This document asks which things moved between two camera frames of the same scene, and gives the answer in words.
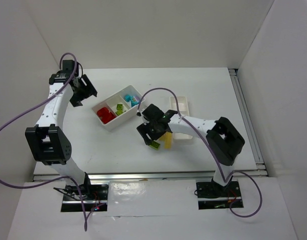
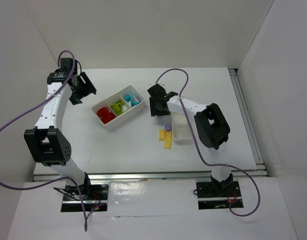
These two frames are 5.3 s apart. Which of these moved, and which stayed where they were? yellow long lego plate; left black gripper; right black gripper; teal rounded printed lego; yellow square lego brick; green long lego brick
Moved: right black gripper; green long lego brick
Stayed: left black gripper; yellow long lego plate; teal rounded printed lego; yellow square lego brick
